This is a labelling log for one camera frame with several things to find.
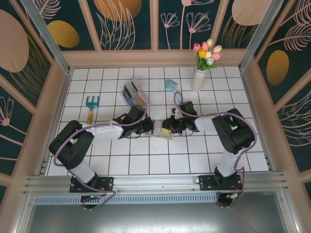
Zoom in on blue card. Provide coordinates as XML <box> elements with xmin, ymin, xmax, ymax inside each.
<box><xmin>122</xmin><ymin>89</ymin><xmax>133</xmax><ymax>104</ymax></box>

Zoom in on clear acrylic card organizer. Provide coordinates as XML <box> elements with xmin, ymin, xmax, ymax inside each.
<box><xmin>121</xmin><ymin>77</ymin><xmax>151</xmax><ymax>109</ymax></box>

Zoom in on light blue toy shovel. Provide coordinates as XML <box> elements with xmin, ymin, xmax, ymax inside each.
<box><xmin>164</xmin><ymin>79</ymin><xmax>183</xmax><ymax>104</ymax></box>

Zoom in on white ribbed vase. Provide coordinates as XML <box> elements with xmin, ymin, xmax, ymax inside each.
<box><xmin>191</xmin><ymin>69</ymin><xmax>206</xmax><ymax>92</ymax></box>

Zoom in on artificial tulip bouquet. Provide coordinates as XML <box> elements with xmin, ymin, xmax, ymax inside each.
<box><xmin>193</xmin><ymin>38</ymin><xmax>223</xmax><ymax>72</ymax></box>

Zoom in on small black circuit board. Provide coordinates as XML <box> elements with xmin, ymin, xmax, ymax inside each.
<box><xmin>81</xmin><ymin>195</ymin><xmax>104</xmax><ymax>202</ymax></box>

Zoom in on grey metal sheet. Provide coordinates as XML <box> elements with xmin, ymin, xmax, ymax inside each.
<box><xmin>24</xmin><ymin>203</ymin><xmax>292</xmax><ymax>233</ymax></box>

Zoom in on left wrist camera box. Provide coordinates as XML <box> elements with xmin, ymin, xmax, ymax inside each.
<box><xmin>128</xmin><ymin>105</ymin><xmax>148</xmax><ymax>122</ymax></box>

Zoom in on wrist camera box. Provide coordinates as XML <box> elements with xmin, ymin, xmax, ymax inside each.
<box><xmin>181</xmin><ymin>101</ymin><xmax>197</xmax><ymax>117</ymax></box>
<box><xmin>128</xmin><ymin>105</ymin><xmax>148</xmax><ymax>122</ymax></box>

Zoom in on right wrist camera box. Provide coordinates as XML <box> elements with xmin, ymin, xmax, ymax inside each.
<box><xmin>181</xmin><ymin>101</ymin><xmax>197</xmax><ymax>117</ymax></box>

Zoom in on teal garden fork yellow handle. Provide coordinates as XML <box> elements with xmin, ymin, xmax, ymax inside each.
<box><xmin>85</xmin><ymin>96</ymin><xmax>101</xmax><ymax>125</ymax></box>

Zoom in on aluminium front rail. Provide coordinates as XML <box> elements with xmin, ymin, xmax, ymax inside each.
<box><xmin>23</xmin><ymin>171</ymin><xmax>289</xmax><ymax>195</ymax></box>

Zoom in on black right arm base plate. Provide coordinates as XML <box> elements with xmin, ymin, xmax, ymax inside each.
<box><xmin>198</xmin><ymin>174</ymin><xmax>243</xmax><ymax>191</ymax></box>

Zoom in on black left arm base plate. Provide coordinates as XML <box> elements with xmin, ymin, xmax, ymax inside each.
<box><xmin>69</xmin><ymin>176</ymin><xmax>115</xmax><ymax>194</ymax></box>

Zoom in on grey slotted cable duct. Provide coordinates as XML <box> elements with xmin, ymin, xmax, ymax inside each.
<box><xmin>33</xmin><ymin>195</ymin><xmax>219</xmax><ymax>206</ymax></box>

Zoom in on aluminium side rail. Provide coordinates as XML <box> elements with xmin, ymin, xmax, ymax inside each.
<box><xmin>239</xmin><ymin>67</ymin><xmax>275</xmax><ymax>172</ymax></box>
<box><xmin>36</xmin><ymin>68</ymin><xmax>73</xmax><ymax>177</ymax></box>

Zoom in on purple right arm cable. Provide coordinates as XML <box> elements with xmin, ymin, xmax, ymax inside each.
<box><xmin>173</xmin><ymin>91</ymin><xmax>258</xmax><ymax>209</ymax></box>

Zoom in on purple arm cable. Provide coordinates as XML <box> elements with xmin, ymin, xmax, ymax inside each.
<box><xmin>173</xmin><ymin>91</ymin><xmax>258</xmax><ymax>209</ymax></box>
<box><xmin>53</xmin><ymin>100</ymin><xmax>150</xmax><ymax>212</ymax></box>

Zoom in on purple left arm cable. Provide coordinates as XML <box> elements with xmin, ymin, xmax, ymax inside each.
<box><xmin>53</xmin><ymin>100</ymin><xmax>150</xmax><ymax>212</ymax></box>

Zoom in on wall panel flower outlines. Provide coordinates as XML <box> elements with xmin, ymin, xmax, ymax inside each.
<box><xmin>156</xmin><ymin>0</ymin><xmax>222</xmax><ymax>51</ymax></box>

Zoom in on wall panel pink fern outlines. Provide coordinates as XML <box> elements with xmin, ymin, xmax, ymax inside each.
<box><xmin>274</xmin><ymin>82</ymin><xmax>311</xmax><ymax>173</ymax></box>

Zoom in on aluminium corner post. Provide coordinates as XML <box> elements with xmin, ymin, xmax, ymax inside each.
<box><xmin>19</xmin><ymin>0</ymin><xmax>72</xmax><ymax>75</ymax></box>
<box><xmin>238</xmin><ymin>0</ymin><xmax>285</xmax><ymax>71</ymax></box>

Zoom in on wall panel gold oval fern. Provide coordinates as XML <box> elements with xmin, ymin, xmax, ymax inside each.
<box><xmin>255</xmin><ymin>0</ymin><xmax>311</xmax><ymax>105</ymax></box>

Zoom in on wall panel single flower outline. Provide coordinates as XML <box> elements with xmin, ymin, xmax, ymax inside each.
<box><xmin>0</xmin><ymin>75</ymin><xmax>37</xmax><ymax>178</ymax></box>

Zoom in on wall panel pink oval grasses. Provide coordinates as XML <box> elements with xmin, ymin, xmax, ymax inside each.
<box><xmin>213</xmin><ymin>0</ymin><xmax>268</xmax><ymax>50</ymax></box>

